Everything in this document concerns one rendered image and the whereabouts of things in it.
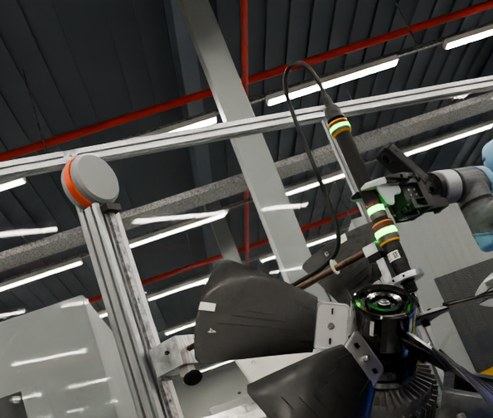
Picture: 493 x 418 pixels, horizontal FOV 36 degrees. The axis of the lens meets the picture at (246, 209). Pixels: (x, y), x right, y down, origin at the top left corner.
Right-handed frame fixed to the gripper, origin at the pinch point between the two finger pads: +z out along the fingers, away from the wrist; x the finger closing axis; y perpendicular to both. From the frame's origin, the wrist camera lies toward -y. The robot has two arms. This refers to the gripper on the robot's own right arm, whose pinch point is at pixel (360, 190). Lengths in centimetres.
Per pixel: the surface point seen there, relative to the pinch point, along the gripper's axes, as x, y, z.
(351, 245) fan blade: 15.1, 6.3, -4.9
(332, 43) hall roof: 542, -451, -544
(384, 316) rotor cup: -6.1, 27.4, 11.9
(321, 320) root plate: 6.8, 22.6, 15.8
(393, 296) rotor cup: -3.5, 23.7, 6.1
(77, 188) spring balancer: 61, -38, 34
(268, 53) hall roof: 560, -451, -451
